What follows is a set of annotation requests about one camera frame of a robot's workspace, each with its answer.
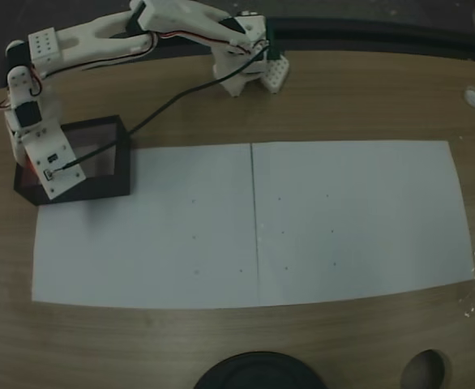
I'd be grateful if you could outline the black table edge rail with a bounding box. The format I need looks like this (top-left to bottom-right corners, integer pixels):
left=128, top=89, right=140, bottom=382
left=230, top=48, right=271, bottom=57
left=266, top=15, right=475, bottom=66

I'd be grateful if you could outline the black round chair seat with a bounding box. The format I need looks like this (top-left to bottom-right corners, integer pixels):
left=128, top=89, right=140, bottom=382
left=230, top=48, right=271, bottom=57
left=191, top=350, right=325, bottom=389

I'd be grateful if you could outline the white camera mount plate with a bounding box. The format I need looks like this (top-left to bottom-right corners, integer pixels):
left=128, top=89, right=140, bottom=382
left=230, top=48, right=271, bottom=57
left=21, top=121, right=88, bottom=201

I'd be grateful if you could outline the dark brown open box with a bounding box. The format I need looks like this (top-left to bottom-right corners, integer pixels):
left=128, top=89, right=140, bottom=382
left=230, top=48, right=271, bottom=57
left=13, top=115, right=133, bottom=207

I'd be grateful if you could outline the black camera cable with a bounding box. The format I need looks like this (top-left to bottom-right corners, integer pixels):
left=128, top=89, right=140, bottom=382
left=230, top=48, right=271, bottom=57
left=46, top=40, right=273, bottom=179

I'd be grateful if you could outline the white paper sheet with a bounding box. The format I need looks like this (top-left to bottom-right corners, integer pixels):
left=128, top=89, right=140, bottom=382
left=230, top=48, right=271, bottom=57
left=31, top=143, right=259, bottom=311
left=250, top=139, right=475, bottom=306

